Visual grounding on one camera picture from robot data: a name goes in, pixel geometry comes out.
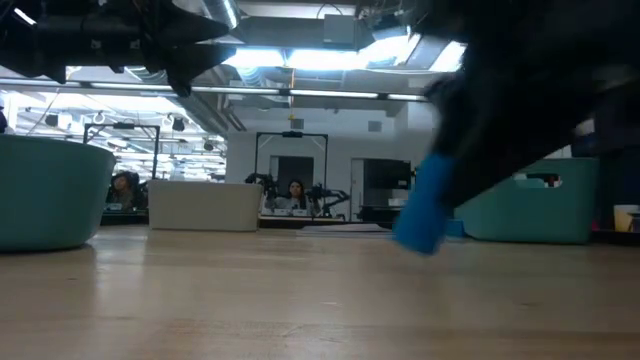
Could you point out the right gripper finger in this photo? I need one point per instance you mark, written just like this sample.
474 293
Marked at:
500 160
450 115

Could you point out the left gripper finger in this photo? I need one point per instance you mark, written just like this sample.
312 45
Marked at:
195 27
195 62

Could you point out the dark blue rectangular block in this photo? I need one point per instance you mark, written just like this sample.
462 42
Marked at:
425 205

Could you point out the black background robot arm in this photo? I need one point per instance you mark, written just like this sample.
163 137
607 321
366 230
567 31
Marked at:
262 182
332 195

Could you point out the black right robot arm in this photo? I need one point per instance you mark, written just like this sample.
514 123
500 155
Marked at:
615 150

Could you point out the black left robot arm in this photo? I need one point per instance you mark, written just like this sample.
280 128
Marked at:
20 35

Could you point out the dark blue cube block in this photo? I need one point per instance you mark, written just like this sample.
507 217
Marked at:
456 228

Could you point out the long ceiling light strip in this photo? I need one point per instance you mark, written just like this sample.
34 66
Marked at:
330 93

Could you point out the grey ceiling box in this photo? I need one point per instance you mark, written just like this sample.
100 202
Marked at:
339 29

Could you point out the light grey plastic bin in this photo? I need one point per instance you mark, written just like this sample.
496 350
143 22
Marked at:
205 205

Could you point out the person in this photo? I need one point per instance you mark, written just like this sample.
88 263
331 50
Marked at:
124 187
295 195

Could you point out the dark grey door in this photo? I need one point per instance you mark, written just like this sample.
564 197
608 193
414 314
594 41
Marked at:
295 167

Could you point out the teal plastic tub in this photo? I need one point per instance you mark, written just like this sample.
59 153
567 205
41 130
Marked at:
50 195

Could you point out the round silver ventilation duct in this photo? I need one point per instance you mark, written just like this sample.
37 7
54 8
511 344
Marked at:
225 12

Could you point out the grey wall vent grille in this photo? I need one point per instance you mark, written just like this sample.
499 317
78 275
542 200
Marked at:
374 126
297 123

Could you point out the black wall monitor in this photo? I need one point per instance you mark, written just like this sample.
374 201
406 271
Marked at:
387 174

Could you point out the black background rig frame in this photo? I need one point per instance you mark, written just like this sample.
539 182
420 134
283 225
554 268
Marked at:
291 134
122 126

